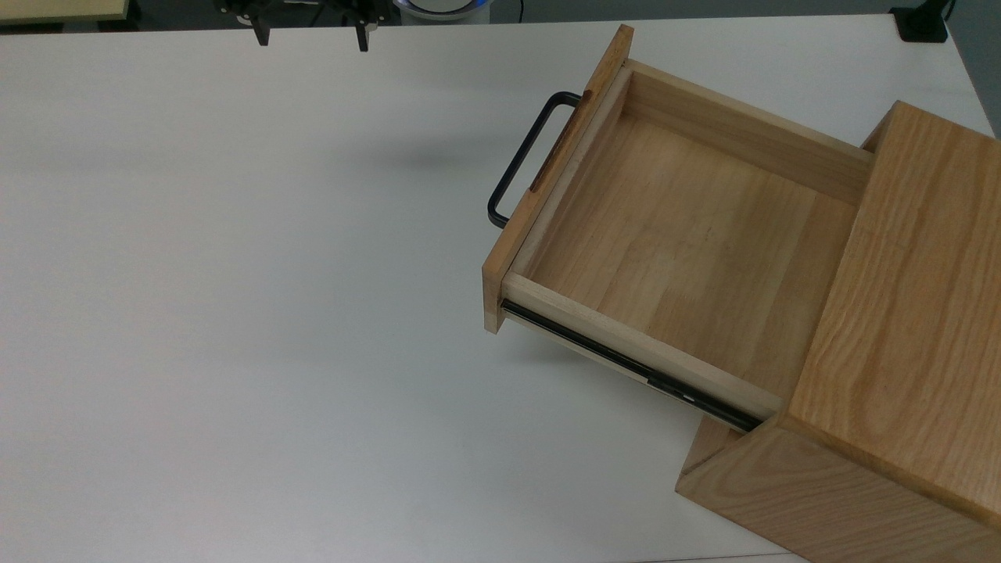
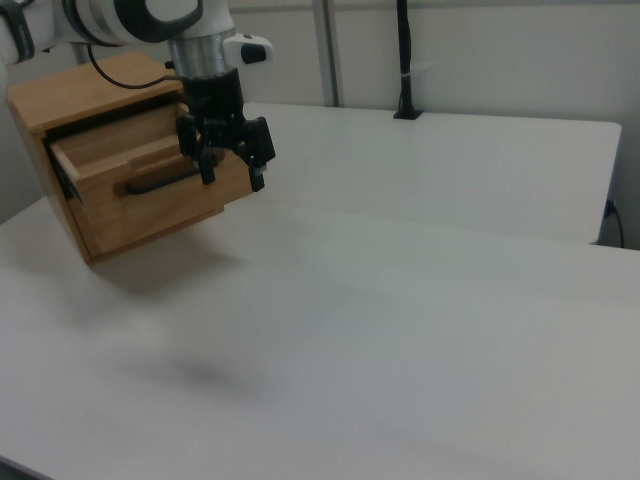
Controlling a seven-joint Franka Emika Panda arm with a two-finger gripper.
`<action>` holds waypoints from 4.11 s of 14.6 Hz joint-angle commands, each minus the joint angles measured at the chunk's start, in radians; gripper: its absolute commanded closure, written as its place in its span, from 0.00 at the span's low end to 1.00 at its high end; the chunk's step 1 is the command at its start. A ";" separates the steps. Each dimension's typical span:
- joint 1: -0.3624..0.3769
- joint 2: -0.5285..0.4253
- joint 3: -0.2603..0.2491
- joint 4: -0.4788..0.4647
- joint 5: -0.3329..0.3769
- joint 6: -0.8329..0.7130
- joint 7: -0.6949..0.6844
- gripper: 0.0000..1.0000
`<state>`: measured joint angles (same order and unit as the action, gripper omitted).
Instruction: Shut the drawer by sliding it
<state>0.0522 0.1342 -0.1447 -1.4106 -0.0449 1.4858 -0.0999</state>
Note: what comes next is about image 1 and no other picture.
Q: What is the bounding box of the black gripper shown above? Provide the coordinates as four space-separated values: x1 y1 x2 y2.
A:
217 0 386 53

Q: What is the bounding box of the wooden drawer with handle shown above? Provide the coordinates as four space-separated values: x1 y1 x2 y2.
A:
483 23 875 435

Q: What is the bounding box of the wooden drawer cabinet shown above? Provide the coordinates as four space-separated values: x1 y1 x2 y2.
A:
676 100 1001 563

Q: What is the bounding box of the beige wooden board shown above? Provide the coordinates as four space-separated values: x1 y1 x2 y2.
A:
0 0 131 25

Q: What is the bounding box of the black clamp stand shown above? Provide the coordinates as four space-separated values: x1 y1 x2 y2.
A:
890 0 956 44

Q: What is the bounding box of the black metal drawer handle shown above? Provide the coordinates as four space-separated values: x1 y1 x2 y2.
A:
487 91 584 229

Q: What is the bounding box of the black drawer slide rail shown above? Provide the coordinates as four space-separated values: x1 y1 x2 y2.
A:
500 300 764 434

